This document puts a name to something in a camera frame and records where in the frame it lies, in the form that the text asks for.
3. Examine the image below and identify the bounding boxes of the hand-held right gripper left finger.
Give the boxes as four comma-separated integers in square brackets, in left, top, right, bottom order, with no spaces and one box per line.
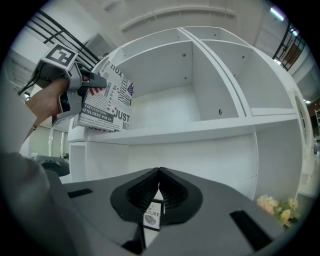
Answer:
[62,167,161,256]

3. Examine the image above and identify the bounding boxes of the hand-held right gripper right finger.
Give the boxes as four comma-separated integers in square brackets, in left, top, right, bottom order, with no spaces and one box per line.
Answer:
[149,166,286,256]

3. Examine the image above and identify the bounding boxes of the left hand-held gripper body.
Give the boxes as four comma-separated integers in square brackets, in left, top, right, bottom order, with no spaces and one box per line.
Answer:
[32,44,85,127]

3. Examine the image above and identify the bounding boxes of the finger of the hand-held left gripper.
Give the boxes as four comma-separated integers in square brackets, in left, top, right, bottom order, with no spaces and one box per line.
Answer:
[81,70,109,89]

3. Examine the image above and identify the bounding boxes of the newspaper-print box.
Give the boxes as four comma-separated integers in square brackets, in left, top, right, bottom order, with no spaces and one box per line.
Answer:
[72,57,136,133]

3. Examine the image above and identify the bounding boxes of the person's left forearm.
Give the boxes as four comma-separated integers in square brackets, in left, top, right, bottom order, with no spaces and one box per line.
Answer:
[22,112,54,144]

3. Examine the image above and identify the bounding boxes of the white desk with hutch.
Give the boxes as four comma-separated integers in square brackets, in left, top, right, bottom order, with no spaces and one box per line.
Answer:
[67,26,313,201]

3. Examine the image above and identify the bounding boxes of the person's left hand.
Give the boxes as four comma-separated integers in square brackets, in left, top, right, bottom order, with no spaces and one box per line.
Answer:
[27,77,69,119]

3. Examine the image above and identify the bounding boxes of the black metal railing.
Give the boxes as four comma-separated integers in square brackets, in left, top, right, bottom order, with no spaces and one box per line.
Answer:
[31,9,101,74]
[272,21,307,72]

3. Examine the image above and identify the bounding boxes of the yellow flowers in black pot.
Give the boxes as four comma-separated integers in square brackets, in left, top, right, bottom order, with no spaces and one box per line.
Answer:
[256,194,300,229]

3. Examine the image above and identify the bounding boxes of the white and black machine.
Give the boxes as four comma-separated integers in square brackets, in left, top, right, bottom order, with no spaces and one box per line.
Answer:
[32,154,71,177]

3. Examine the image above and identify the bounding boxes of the oval vanity mirror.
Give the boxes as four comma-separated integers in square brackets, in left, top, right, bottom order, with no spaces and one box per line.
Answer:
[291,88,314,161]

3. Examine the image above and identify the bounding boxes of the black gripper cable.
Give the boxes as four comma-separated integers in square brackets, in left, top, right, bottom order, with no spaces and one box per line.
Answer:
[17,66,41,96]

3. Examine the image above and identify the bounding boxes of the black picture frame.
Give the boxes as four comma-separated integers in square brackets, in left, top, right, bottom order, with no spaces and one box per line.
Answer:
[143,188,166,232]

